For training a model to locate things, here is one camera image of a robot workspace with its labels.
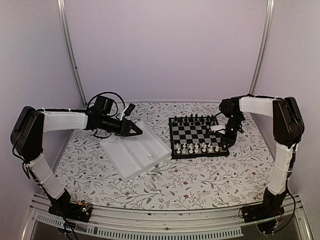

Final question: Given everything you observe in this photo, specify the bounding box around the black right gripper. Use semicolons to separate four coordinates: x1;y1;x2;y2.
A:
220;114;244;151

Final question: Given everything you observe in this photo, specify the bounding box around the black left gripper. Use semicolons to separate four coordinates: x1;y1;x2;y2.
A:
101;115;143;138

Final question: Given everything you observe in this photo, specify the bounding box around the white plastic tray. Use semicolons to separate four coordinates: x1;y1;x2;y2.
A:
99;121;172;182

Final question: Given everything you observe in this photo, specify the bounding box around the black and silver chessboard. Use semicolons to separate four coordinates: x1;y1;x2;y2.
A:
168;119;230;159

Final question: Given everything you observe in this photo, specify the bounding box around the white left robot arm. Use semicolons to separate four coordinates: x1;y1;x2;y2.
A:
10;92;143;217

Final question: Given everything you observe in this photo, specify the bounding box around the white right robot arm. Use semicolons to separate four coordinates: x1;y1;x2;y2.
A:
219;94;305;197

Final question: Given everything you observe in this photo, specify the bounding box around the black chess pawns row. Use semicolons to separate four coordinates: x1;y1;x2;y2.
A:
171;120;217;127

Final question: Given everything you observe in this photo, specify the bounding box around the black chess pieces back row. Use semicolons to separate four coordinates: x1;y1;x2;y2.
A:
169;112;221;124

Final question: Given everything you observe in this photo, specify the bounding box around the floral patterned table mat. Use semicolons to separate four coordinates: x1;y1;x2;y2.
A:
54;114;274;210

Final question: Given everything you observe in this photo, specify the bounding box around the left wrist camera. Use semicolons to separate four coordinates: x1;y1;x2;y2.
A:
119;103;136;121

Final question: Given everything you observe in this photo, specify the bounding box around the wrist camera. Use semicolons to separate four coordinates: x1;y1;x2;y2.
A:
210;125;226;134
119;103;136;121

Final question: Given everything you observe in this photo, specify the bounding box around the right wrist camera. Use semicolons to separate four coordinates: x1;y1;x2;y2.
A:
210;125;226;134

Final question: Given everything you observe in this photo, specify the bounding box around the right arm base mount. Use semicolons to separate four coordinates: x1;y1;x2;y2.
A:
239;195;285;235

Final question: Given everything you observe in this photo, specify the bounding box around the front aluminium rail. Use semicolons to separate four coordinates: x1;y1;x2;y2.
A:
21;194;315;240

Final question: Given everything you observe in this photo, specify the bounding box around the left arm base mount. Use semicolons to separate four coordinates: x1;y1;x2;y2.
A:
47;190;93;223

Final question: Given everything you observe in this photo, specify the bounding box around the left aluminium frame post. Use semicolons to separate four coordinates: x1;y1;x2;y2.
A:
56;0;87;106

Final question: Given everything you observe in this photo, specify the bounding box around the aluminium frame post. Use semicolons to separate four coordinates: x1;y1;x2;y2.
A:
249;0;275;95
56;0;87;106

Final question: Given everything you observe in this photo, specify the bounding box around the right aluminium frame post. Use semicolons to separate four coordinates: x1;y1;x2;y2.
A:
249;0;275;95

